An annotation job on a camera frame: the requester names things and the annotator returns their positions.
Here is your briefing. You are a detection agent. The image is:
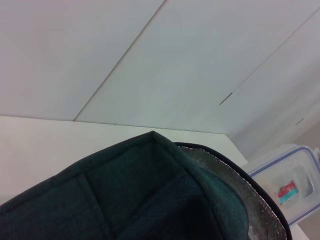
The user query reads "dark teal insulated lunch bag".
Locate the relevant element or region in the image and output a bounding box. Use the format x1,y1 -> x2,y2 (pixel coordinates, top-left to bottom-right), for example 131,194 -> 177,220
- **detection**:
0,130 -> 293,240

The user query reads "clear food container blue rim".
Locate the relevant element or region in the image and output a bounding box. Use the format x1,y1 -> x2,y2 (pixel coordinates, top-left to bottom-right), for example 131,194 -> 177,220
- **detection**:
247,143 -> 320,227

